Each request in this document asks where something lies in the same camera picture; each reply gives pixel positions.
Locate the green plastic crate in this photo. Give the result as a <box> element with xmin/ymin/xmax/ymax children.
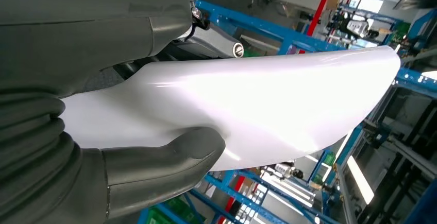
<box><xmin>146</xmin><ymin>197</ymin><xmax>207</xmax><ymax>224</ymax></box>

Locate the blue metal shelf rack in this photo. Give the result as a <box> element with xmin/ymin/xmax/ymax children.
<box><xmin>136</xmin><ymin>0</ymin><xmax>437</xmax><ymax>224</ymax></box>

